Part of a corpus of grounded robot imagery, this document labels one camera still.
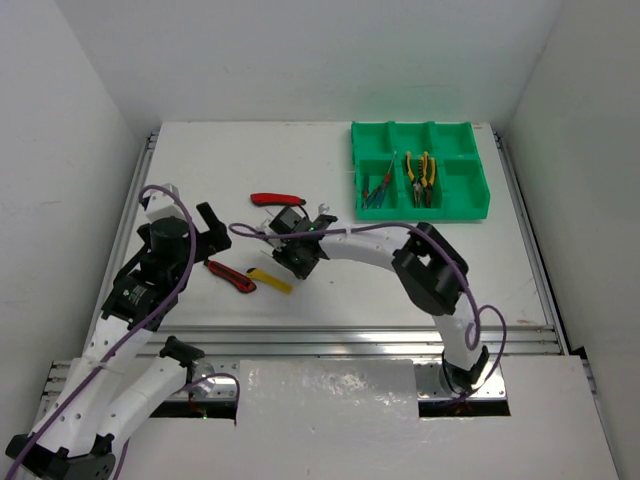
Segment aluminium frame rail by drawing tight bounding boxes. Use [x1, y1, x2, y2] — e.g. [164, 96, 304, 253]
[138, 325, 566, 358]

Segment yellow utility knife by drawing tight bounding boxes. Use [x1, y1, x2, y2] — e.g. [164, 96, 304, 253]
[246, 268, 293, 294]

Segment red utility knife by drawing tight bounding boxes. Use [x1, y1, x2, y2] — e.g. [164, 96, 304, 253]
[250, 192, 306, 207]
[204, 260, 257, 294]

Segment white front cover panel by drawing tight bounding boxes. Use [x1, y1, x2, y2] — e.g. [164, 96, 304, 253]
[121, 356, 617, 479]

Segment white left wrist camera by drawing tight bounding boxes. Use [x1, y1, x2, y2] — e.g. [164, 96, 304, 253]
[141, 183, 184, 223]

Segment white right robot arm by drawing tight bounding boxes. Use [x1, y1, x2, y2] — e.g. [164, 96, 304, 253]
[267, 207, 489, 395]

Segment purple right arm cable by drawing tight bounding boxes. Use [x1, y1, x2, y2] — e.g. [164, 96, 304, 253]
[228, 221, 508, 401]

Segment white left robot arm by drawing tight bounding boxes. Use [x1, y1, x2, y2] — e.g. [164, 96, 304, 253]
[5, 201, 231, 479]

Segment green compartment tray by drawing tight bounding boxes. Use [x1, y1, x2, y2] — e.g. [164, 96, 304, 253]
[351, 121, 490, 223]

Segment red utility knife top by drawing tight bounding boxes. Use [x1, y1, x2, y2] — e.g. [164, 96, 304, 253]
[250, 192, 306, 207]

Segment yellow pliers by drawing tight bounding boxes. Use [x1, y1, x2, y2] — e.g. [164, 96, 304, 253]
[419, 151, 436, 208]
[405, 151, 422, 208]

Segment blue screwdriver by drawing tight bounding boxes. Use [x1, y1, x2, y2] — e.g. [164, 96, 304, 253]
[362, 173, 370, 200]
[362, 186, 381, 209]
[372, 151, 397, 208]

